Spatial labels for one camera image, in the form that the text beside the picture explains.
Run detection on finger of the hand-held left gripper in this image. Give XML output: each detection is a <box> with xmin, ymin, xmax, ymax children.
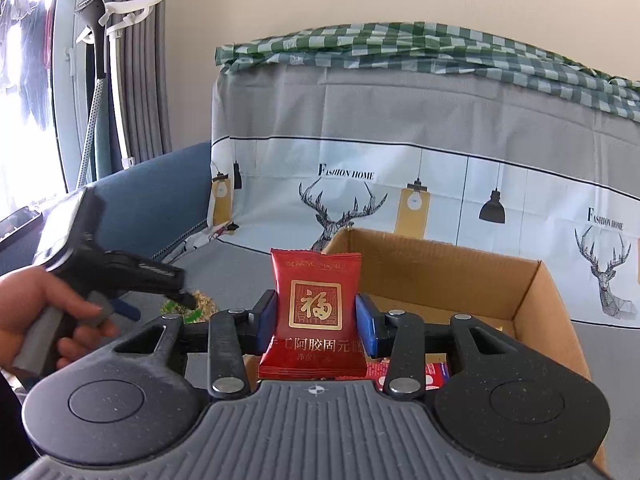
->
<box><xmin>111</xmin><ymin>299</ymin><xmax>142</xmax><ymax>322</ymax></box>
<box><xmin>167</xmin><ymin>287</ymin><xmax>199</xmax><ymax>312</ymax></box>

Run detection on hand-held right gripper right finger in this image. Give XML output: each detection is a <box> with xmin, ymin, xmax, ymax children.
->
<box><xmin>355</xmin><ymin>294</ymin><xmax>518</xmax><ymax>402</ymax></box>

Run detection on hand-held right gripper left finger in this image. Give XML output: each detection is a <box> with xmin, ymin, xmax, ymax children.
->
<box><xmin>117</xmin><ymin>290</ymin><xmax>278</xmax><ymax>401</ymax></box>

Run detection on grain cake packet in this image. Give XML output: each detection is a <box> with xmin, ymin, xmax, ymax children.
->
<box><xmin>160</xmin><ymin>287</ymin><xmax>218</xmax><ymax>323</ymax></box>

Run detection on small red snack packet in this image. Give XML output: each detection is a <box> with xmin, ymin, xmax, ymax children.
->
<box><xmin>257</xmin><ymin>247</ymin><xmax>368</xmax><ymax>381</ymax></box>

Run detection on long red snack packet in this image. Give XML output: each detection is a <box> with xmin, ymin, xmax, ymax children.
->
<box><xmin>365</xmin><ymin>360</ymin><xmax>451</xmax><ymax>392</ymax></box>

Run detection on cardboard box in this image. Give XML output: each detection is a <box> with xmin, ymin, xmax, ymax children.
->
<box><xmin>244</xmin><ymin>227</ymin><xmax>610</xmax><ymax>468</ymax></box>

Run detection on person's left hand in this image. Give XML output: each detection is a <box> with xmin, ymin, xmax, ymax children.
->
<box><xmin>0</xmin><ymin>260</ymin><xmax>121</xmax><ymax>371</ymax></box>

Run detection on person's dark clothing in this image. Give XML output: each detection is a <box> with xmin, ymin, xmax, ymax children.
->
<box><xmin>0</xmin><ymin>367</ymin><xmax>43</xmax><ymax>480</ymax></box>

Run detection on hanging clothes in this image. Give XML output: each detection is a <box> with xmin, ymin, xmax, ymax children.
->
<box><xmin>0</xmin><ymin>0</ymin><xmax>56</xmax><ymax>133</ymax></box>

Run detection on grey curtain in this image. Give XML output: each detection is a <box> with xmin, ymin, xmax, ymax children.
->
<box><xmin>85</xmin><ymin>0</ymin><xmax>173</xmax><ymax>181</ymax></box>

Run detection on grey deer print cloth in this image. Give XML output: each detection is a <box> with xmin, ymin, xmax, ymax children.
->
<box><xmin>170</xmin><ymin>42</ymin><xmax>640</xmax><ymax>480</ymax></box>

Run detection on garment steamer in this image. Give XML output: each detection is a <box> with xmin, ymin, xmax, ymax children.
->
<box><xmin>75</xmin><ymin>0</ymin><xmax>166</xmax><ymax>193</ymax></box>

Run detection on green checkered cloth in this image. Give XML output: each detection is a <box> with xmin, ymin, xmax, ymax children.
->
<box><xmin>214</xmin><ymin>21</ymin><xmax>640</xmax><ymax>123</ymax></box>

